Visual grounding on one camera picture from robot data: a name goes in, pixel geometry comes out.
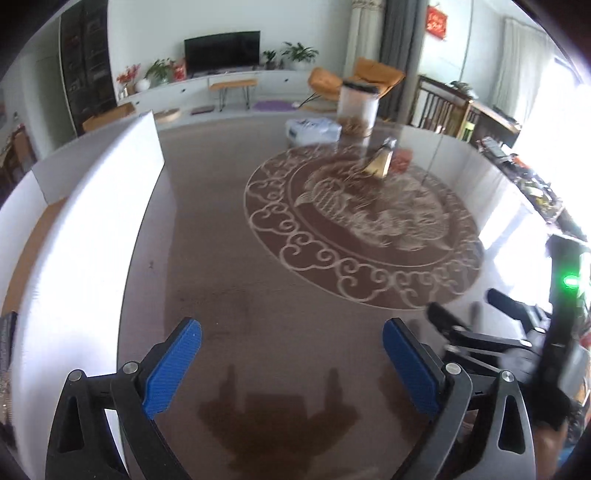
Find clear plastic cartoon case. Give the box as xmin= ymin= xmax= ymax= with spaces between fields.
xmin=286 ymin=117 xmax=342 ymax=146

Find white cardboard storage box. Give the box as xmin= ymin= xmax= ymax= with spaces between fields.
xmin=11 ymin=113 xmax=164 ymax=479

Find brown cardboard box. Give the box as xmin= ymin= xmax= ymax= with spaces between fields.
xmin=82 ymin=103 xmax=136 ymax=133

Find clear jar with black lid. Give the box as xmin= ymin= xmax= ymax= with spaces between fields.
xmin=337 ymin=80 xmax=380 ymax=138

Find red flower arrangement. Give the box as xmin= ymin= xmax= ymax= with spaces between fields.
xmin=116 ymin=64 xmax=140 ymax=98

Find orange lounge chair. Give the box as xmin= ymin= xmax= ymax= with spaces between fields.
xmin=300 ymin=57 xmax=406 ymax=106

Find small wooden bench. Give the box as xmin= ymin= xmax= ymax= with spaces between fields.
xmin=208 ymin=78 xmax=259 ymax=111

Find purple floor mat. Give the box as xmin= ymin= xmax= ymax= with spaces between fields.
xmin=252 ymin=100 xmax=297 ymax=113

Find white tv cabinet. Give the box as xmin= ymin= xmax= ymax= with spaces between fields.
xmin=117 ymin=70 xmax=311 ymax=112

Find black flat television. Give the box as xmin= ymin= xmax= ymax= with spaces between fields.
xmin=184 ymin=31 xmax=260 ymax=76

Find potted green plant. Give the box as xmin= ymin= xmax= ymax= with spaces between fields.
xmin=281 ymin=42 xmax=319 ymax=71

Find black display cabinet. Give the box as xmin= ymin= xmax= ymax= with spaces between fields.
xmin=59 ymin=0 xmax=116 ymax=136

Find red wall decoration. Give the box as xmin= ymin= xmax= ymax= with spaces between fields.
xmin=426 ymin=5 xmax=448 ymax=40

